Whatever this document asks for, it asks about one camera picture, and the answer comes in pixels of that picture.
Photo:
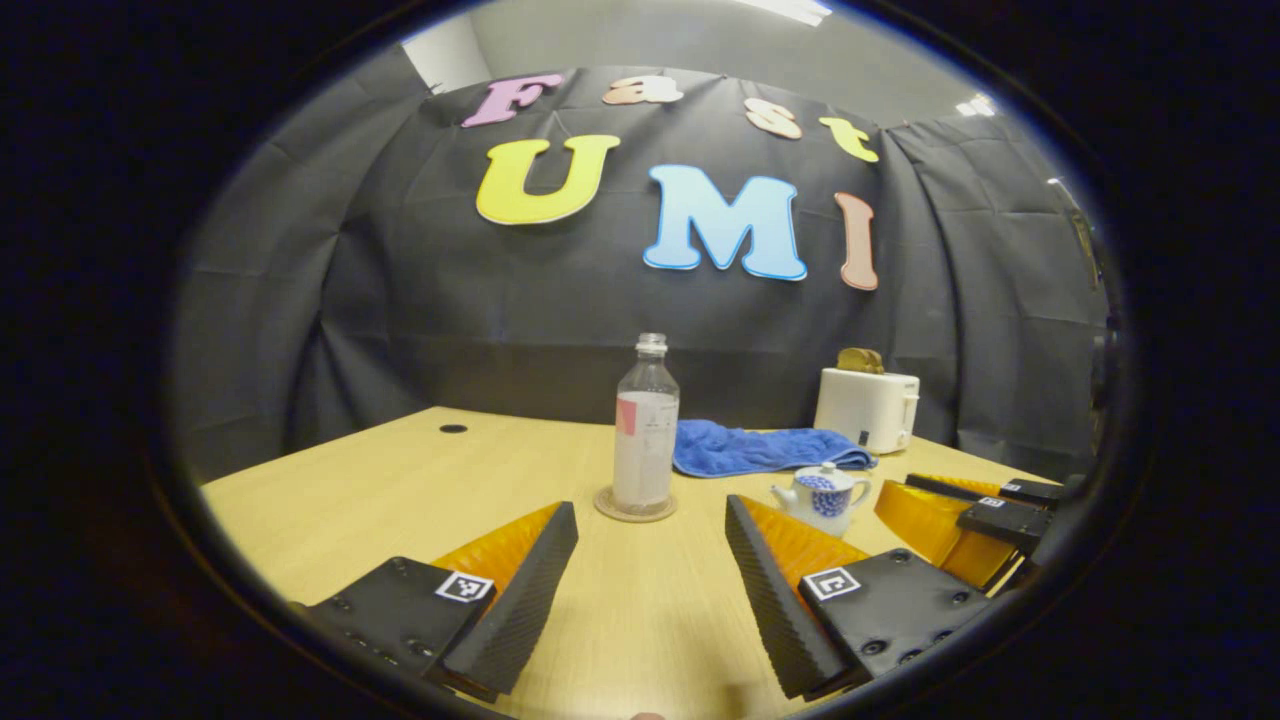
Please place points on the clear plastic water bottle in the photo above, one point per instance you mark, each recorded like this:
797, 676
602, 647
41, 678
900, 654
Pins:
645, 450

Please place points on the brown toast slice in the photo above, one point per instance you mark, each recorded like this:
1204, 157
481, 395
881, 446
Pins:
875, 362
850, 362

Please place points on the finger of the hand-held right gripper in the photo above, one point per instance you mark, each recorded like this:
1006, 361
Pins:
1030, 492
1005, 520

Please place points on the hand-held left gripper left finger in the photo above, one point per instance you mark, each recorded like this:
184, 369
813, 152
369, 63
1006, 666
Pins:
525, 600

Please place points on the round brown coaster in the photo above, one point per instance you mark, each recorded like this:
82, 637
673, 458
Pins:
605, 508

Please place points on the white blue-flowered teacup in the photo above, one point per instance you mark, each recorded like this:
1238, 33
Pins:
825, 505

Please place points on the blue towel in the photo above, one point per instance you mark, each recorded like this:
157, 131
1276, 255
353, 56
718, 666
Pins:
750, 450

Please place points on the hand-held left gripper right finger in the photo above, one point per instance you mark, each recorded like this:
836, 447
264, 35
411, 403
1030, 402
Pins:
770, 600

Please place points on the white toaster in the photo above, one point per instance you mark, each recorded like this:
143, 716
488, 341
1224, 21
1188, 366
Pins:
865, 410

